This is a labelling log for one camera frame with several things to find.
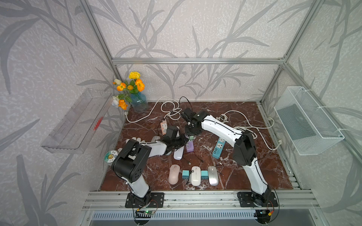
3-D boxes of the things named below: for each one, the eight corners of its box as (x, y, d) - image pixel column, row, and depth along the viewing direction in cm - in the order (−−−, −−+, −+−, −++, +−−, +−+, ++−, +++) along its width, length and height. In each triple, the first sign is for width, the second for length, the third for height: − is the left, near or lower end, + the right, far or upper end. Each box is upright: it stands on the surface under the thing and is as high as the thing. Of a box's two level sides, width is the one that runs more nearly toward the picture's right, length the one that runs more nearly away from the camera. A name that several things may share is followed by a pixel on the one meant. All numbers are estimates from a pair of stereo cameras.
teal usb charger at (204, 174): (201, 179, 83) (201, 177, 81) (200, 171, 85) (200, 170, 83) (208, 179, 83) (208, 177, 81) (207, 171, 85) (208, 170, 83)
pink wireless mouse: (168, 184, 81) (167, 182, 78) (170, 166, 88) (169, 164, 85) (179, 184, 81) (179, 182, 79) (180, 166, 88) (180, 164, 85)
